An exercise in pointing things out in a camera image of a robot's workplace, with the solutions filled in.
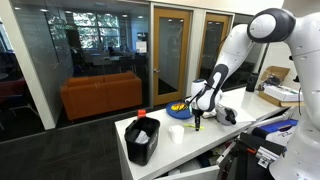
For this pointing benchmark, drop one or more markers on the blue plastic bin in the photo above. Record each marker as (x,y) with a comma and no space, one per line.
(276,126)

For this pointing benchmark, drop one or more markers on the wooden framed glass door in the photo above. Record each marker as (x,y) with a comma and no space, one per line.
(215,46)
(171,56)

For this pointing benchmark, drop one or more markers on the blue round plate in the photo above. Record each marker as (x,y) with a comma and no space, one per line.
(173,113)

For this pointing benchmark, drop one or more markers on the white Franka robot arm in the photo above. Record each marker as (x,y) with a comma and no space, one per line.
(233,50)

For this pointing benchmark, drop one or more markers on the black cylindrical container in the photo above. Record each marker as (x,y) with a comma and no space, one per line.
(252,82)

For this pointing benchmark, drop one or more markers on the black orange clamp tool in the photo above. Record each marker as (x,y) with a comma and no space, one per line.
(256,150)

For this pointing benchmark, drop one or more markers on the red tape dispenser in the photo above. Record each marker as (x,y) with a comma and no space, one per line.
(142,114)

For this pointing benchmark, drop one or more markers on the orange sofa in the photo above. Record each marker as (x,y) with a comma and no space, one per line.
(100,95)

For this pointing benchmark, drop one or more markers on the yellow toy corn cob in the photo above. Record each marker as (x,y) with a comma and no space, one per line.
(178,106)

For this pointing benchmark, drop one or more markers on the yellow sharpie marker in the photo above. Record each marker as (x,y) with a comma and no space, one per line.
(190,126)

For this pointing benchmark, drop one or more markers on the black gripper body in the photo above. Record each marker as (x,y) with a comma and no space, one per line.
(197,111)

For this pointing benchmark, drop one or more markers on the flat white box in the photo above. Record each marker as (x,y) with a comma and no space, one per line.
(283,92)

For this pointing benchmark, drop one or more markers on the crumpled white paper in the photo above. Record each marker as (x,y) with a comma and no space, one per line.
(142,137)

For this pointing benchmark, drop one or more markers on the black trash bin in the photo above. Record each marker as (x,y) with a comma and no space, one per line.
(143,150)

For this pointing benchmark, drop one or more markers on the shallow cardboard box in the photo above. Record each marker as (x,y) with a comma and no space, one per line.
(270,96)

